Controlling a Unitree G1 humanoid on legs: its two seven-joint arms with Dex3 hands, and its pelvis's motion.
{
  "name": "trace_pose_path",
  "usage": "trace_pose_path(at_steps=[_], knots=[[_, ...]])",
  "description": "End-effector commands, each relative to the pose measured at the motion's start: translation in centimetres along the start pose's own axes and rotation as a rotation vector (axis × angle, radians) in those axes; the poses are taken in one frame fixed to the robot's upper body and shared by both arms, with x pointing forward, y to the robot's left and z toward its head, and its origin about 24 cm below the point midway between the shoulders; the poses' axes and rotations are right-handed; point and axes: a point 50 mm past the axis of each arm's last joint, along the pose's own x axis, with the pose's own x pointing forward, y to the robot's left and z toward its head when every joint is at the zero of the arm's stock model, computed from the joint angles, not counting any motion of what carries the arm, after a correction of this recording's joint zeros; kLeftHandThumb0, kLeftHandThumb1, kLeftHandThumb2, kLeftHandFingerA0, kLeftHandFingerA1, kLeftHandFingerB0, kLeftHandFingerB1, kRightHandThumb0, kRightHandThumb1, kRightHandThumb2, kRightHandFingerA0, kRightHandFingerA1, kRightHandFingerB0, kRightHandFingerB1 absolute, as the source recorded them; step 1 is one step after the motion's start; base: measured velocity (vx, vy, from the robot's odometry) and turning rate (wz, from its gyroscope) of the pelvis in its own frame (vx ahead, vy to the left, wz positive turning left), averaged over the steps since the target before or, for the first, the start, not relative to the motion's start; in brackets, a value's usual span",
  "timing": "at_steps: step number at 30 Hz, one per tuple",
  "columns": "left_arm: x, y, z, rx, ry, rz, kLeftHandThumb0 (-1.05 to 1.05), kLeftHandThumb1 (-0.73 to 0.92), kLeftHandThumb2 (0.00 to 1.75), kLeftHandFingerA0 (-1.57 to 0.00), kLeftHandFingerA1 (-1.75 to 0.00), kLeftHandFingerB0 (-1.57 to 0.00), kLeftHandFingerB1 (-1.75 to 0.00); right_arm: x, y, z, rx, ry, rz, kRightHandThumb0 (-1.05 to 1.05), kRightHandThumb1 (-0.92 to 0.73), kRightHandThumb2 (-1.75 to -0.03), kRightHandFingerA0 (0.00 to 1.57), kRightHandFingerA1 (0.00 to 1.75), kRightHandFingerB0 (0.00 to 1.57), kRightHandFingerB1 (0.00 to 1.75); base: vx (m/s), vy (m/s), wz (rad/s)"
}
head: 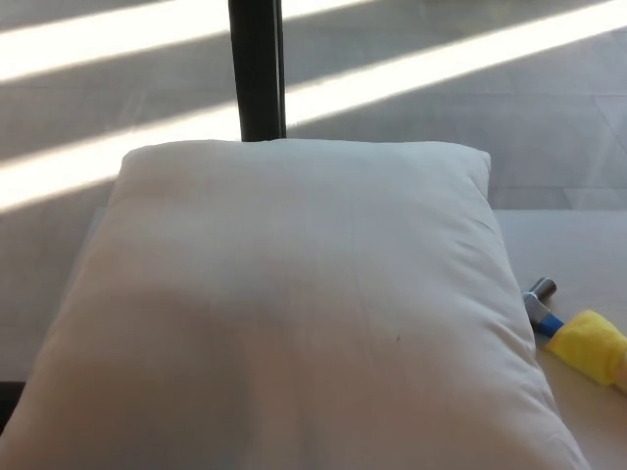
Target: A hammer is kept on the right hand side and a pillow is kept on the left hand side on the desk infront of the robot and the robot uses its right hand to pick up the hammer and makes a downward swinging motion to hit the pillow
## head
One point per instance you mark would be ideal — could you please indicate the claw hammer blue neck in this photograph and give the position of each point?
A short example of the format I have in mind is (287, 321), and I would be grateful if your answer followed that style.
(539, 298)

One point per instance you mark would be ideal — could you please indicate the black vertical post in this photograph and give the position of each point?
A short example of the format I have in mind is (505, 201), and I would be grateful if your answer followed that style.
(257, 68)

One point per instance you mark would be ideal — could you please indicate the white pillow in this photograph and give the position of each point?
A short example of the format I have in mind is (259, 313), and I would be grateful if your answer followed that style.
(294, 303)

